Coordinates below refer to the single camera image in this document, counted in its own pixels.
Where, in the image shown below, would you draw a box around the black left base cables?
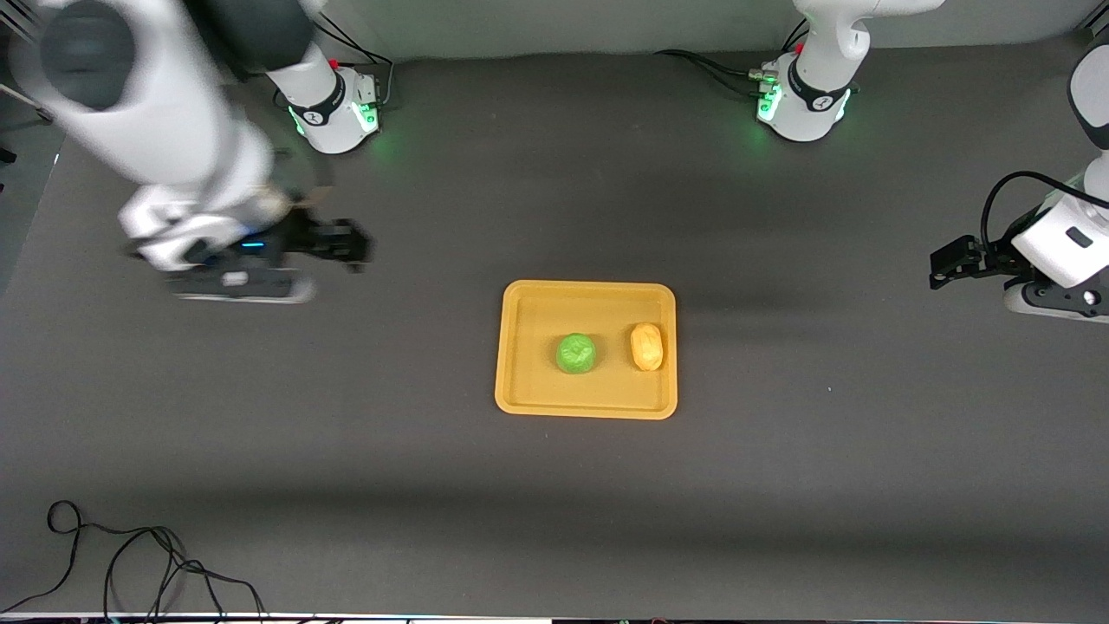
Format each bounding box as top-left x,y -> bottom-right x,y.
654,19 -> 812,99

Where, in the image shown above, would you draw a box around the loose thin black cable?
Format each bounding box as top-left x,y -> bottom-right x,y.
0,500 -> 266,621

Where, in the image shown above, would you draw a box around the black base cables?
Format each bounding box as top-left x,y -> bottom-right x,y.
654,19 -> 812,99
316,17 -> 396,111

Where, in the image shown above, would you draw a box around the black right base cables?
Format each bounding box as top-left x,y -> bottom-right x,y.
316,17 -> 396,111

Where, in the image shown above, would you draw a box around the yellow potato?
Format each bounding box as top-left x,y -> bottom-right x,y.
629,322 -> 666,373

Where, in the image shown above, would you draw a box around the dark grey table mat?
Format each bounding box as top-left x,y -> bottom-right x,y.
0,35 -> 1109,619

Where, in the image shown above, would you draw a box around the green apple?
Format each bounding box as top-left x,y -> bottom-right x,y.
554,333 -> 598,375

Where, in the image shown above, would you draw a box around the orange plastic tray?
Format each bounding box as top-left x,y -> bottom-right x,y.
495,279 -> 678,421

